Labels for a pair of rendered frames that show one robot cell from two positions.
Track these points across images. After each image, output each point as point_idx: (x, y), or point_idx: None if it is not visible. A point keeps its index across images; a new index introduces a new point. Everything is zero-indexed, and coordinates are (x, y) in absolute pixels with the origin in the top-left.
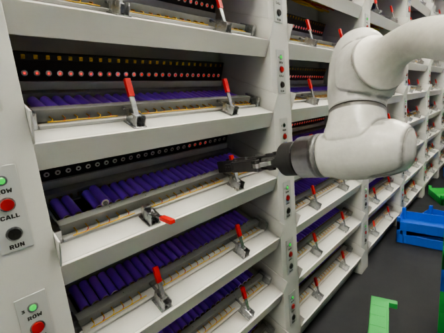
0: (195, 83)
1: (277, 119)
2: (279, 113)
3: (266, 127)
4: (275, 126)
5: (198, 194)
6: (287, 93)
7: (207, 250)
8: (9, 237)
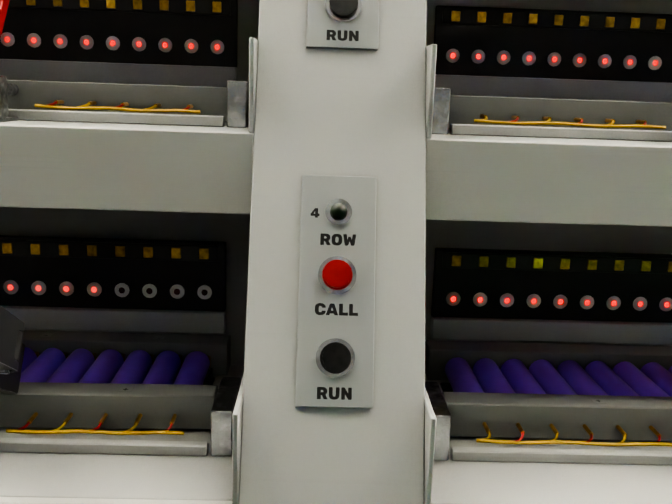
0: (96, 71)
1: (280, 176)
2: (310, 145)
3: (224, 213)
4: (262, 209)
5: None
6: (392, 52)
7: None
8: None
